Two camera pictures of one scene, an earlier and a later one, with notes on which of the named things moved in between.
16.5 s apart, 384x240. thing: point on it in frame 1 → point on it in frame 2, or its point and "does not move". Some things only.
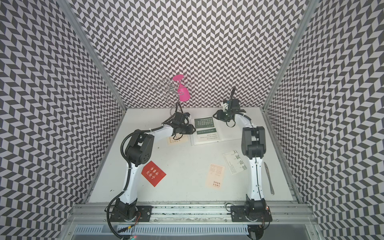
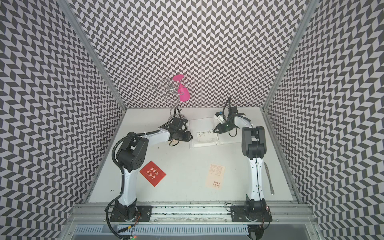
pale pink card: (215, 177) does not move
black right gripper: (221, 115) → (221, 129)
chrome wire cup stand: (171, 90) does not move
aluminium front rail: (283, 214) does not move
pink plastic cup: (183, 94) does not move
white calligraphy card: (234, 162) → (208, 136)
